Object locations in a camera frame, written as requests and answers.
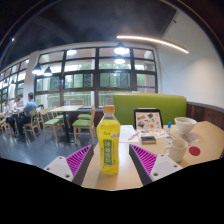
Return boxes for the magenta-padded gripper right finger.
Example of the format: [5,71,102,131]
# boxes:
[128,143,184,187]

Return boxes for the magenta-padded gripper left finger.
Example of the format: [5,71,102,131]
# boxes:
[43,143,95,187]

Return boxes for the yellow drink bottle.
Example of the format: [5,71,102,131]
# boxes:
[96,104,121,176]

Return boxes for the white mug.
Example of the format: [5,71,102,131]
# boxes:
[163,138,189,163]

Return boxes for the small dark box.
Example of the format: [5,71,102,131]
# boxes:
[140,135,157,145]

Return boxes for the colourful printed sheet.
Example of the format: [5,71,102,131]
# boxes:
[139,128,170,140]

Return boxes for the flat round red coaster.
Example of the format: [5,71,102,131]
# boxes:
[188,145,202,157]

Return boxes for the wooden chairs with green seats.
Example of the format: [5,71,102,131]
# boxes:
[0,105,97,145]

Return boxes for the white bowl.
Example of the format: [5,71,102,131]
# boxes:
[173,116,198,136]

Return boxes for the white paper sheet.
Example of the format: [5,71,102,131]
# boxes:
[118,124,141,144]

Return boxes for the black framed picture stand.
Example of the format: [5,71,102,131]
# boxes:
[133,108,164,132]

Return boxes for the wooden dining table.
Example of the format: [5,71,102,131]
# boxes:
[48,104,84,143]

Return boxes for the person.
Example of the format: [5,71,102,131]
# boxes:
[14,91,37,136]
[3,96,22,131]

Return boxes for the green upholstered bench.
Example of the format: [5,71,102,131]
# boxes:
[112,93,188,127]

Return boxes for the pendant ceiling lamps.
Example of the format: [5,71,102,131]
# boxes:
[31,42,130,77]

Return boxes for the long curved linear light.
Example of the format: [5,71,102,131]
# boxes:
[116,34,190,55]

